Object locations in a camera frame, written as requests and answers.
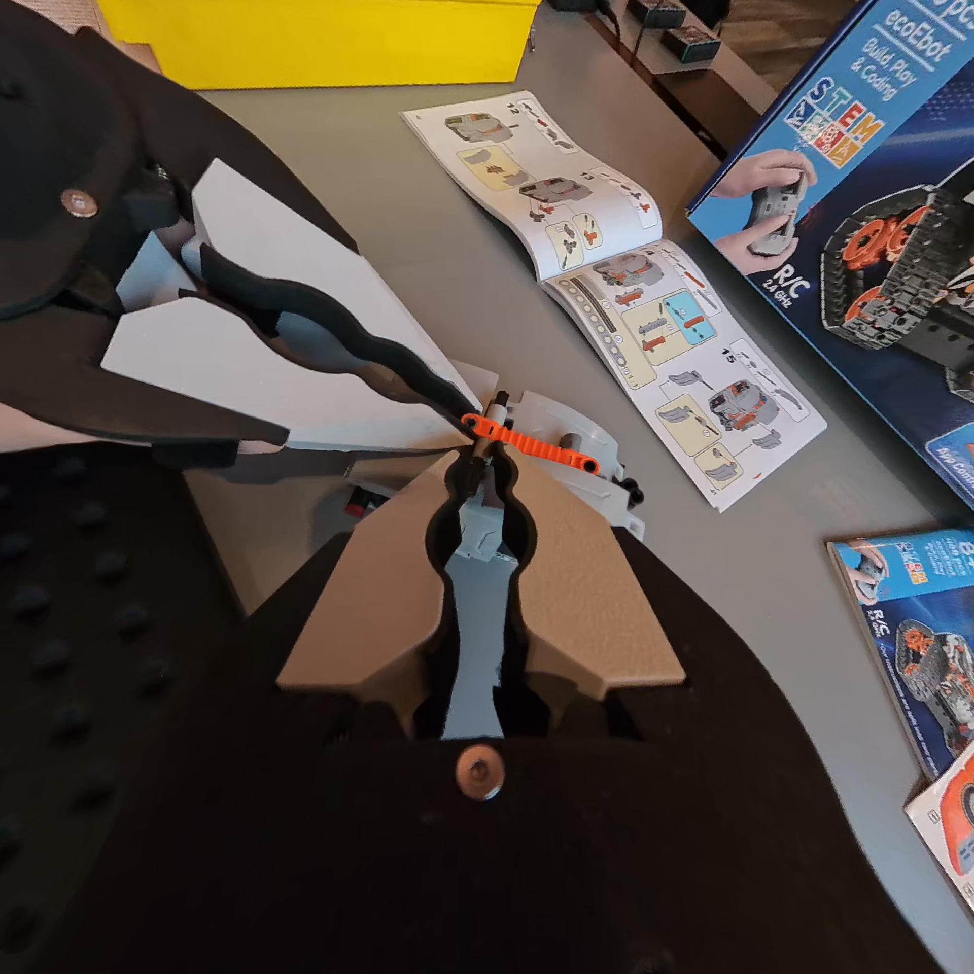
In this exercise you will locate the small blue booklet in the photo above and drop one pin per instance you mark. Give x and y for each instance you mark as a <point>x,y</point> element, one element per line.
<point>913,647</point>

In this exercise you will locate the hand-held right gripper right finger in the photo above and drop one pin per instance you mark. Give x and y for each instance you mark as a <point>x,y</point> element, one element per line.
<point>593,609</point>

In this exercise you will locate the grey building block robot model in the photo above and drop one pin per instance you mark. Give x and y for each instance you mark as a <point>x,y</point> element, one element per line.
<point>548,415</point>

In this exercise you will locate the brown side table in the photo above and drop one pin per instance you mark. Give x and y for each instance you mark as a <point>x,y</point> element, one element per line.
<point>708,84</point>

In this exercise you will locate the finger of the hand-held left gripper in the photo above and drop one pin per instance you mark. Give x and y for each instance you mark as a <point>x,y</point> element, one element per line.
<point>304,243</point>
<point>228,380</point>

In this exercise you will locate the black perforated mat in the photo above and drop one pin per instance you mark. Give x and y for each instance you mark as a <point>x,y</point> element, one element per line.
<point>76,609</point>

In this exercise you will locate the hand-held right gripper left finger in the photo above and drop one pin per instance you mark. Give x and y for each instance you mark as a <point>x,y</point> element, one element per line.
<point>365,609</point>

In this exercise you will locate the orange toothed beam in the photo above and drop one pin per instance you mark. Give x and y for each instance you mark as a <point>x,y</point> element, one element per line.
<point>533,445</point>

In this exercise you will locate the yellow plastic bin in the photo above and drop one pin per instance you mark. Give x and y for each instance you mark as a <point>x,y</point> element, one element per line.
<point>342,38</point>

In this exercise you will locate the blue toy robot box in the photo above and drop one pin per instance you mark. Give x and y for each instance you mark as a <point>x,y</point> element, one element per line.
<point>875,228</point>

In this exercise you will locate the open instruction booklet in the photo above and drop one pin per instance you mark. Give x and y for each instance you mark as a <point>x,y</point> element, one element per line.
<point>685,342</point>

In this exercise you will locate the white orange sticker sheet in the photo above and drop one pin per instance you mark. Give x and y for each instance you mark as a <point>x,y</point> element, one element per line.
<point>951,822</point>

